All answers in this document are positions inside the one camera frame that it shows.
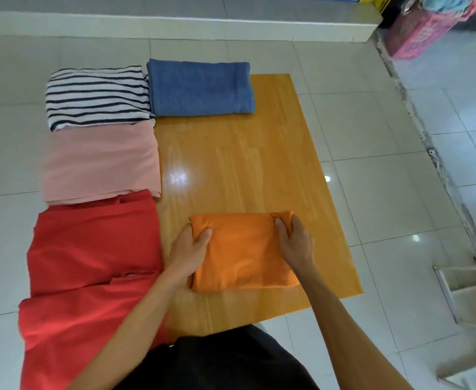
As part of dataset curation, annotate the person's right hand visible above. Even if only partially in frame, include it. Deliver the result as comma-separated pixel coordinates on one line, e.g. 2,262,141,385
274,216,315,279

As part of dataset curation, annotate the person's left hand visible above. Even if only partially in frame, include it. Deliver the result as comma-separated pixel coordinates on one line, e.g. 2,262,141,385
168,223,213,283

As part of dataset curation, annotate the orange cloth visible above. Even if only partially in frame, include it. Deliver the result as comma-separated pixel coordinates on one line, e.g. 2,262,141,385
187,210,302,293

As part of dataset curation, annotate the person's right forearm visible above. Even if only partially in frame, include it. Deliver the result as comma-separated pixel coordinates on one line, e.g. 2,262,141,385
293,269,415,390

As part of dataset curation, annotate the person's left forearm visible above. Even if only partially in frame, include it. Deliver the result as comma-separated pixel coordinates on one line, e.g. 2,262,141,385
65,270,194,390

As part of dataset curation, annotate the red cloth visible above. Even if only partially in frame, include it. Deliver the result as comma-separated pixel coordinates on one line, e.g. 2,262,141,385
18,189,170,390

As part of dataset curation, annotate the person's black clothing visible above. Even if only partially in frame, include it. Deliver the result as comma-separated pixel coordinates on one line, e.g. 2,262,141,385
114,323,320,390

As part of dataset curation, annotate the pink folded cloth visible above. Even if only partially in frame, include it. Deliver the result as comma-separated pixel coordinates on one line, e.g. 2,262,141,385
40,120,162,207

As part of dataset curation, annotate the blue folded cloth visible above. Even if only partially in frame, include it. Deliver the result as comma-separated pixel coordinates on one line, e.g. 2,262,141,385
146,58,257,118

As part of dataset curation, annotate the striped folded cloth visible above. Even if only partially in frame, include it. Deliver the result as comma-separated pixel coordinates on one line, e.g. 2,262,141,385
45,65,156,133

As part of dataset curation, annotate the white metal rack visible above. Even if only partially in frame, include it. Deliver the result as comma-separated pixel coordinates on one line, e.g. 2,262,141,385
432,247,476,390

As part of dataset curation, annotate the white raised ledge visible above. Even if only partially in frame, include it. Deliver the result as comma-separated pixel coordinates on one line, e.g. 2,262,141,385
0,9,385,44

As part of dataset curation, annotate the pink plastic basket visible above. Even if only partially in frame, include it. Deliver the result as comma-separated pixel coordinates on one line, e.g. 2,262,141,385
386,0,476,61

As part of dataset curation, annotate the yellow and black object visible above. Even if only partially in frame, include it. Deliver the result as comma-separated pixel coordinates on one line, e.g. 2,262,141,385
362,0,399,17

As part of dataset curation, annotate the pile of clothes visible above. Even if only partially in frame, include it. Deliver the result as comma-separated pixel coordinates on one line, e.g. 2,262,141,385
420,0,476,15

